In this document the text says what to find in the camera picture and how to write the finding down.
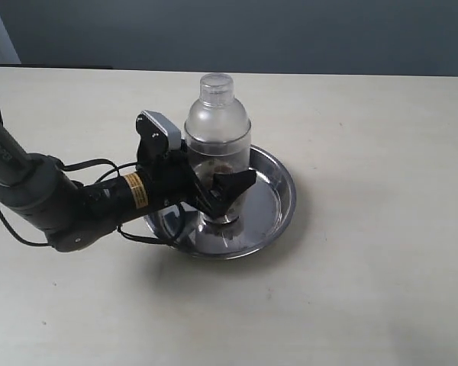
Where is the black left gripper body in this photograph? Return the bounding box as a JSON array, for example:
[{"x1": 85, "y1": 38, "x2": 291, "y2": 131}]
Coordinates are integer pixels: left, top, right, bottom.
[{"x1": 136, "y1": 143, "x2": 199, "y2": 210}]

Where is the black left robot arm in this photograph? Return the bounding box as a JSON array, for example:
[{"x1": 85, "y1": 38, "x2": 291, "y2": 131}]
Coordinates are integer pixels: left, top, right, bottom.
[{"x1": 0, "y1": 111, "x2": 256, "y2": 252}]

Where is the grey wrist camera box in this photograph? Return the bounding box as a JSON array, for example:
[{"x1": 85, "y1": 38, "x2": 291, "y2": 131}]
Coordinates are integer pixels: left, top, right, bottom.
[{"x1": 136, "y1": 110, "x2": 182, "y2": 156}]

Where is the black camera cable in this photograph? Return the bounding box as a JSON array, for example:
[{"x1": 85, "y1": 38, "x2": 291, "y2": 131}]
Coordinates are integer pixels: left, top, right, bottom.
[{"x1": 0, "y1": 90, "x2": 188, "y2": 249}]

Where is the clear plastic shaker bottle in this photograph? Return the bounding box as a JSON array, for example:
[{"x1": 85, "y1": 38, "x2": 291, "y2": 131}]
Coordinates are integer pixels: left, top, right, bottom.
[{"x1": 183, "y1": 72, "x2": 252, "y2": 226}]

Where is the round stainless steel plate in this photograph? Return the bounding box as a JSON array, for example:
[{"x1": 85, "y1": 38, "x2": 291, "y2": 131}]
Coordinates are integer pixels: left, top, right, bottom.
[{"x1": 141, "y1": 143, "x2": 297, "y2": 262}]

